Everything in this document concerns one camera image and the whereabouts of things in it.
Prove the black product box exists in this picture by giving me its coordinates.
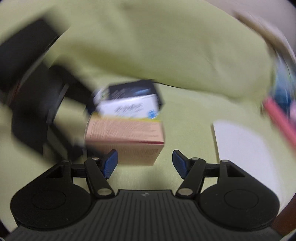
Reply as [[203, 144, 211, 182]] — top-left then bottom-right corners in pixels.
[[92, 79, 164, 110]]

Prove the white blue medicine box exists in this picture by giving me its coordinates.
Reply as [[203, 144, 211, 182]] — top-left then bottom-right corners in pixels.
[[96, 94, 159, 120]]

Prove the white plastic bin lid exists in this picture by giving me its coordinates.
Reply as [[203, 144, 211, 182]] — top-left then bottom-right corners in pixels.
[[212, 119, 282, 195]]

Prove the pink folded towel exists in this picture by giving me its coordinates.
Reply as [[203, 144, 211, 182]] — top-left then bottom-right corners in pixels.
[[263, 97, 295, 151]]

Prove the green sofa cover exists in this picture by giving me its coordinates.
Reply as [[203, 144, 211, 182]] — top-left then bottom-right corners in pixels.
[[0, 0, 296, 232]]

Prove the navy patterned folded cloth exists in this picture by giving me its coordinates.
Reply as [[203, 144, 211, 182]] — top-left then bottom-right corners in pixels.
[[270, 56, 295, 117]]

